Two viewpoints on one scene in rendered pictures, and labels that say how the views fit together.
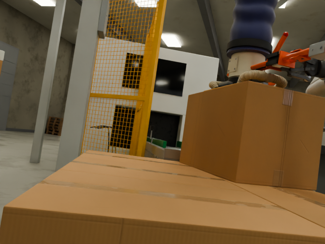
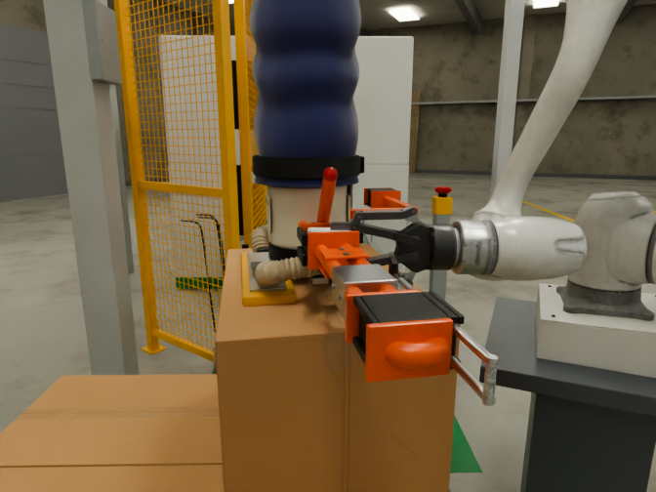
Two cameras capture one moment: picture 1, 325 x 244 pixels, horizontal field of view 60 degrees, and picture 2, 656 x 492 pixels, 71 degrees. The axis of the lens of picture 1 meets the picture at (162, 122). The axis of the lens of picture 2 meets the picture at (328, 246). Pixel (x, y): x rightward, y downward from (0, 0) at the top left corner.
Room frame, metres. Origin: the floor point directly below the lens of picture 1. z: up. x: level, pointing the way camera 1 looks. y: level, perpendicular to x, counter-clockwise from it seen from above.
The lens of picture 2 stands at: (0.46, -0.56, 1.25)
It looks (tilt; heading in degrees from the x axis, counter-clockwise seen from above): 13 degrees down; 7
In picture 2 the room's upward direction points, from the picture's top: straight up
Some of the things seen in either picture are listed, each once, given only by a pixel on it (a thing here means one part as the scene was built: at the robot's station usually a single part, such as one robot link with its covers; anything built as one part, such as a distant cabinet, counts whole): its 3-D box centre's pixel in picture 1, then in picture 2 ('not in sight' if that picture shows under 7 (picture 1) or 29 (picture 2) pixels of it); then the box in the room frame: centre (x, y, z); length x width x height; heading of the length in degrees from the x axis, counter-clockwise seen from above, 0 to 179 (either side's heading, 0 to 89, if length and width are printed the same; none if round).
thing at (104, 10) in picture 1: (104, 18); (103, 44); (2.39, 0.63, 1.62); 0.20 x 0.05 x 0.30; 8
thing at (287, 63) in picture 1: (280, 61); (329, 244); (1.19, -0.47, 1.07); 0.10 x 0.08 x 0.06; 108
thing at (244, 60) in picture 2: (141, 102); (258, 166); (3.48, 0.29, 1.05); 1.17 x 0.10 x 2.10; 8
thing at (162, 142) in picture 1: (150, 141); not in sight; (3.26, 0.11, 0.60); 1.60 x 0.11 x 0.09; 8
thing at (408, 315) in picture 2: not in sight; (393, 331); (0.86, -0.57, 1.07); 0.08 x 0.07 x 0.05; 18
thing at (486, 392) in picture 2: not in sight; (426, 307); (0.93, -0.60, 1.07); 0.31 x 0.03 x 0.05; 18
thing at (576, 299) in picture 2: not in sight; (600, 291); (1.62, -1.09, 0.87); 0.22 x 0.18 x 0.06; 167
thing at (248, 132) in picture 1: (242, 134); (315, 359); (1.42, -0.41, 0.74); 0.60 x 0.40 x 0.40; 17
